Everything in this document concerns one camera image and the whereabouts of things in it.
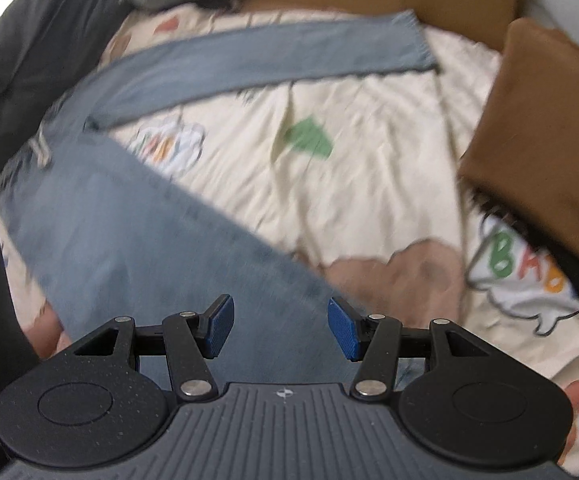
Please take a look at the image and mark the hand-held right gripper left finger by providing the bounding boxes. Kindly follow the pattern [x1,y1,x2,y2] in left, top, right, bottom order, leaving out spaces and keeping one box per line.
[74,294,235,402]

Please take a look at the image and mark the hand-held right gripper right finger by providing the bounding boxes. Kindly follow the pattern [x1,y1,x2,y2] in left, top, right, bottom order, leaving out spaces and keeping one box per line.
[328,296,475,401]

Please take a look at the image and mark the blue denim jeans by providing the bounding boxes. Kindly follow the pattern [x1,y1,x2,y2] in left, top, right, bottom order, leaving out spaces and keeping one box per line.
[0,9,440,386]

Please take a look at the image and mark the cream bear print blanket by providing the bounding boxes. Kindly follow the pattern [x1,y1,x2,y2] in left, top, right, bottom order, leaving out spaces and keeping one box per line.
[0,2,579,480]

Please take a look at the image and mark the person's foot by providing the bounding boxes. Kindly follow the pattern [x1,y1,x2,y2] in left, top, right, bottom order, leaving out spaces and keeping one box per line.
[24,300,75,361]

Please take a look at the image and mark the brown folded garment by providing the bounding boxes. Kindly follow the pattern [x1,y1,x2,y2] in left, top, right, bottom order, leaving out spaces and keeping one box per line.
[457,17,579,291]

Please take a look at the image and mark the dark grey duvet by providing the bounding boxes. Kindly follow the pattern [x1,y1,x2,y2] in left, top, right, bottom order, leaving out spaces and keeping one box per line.
[0,0,130,176]

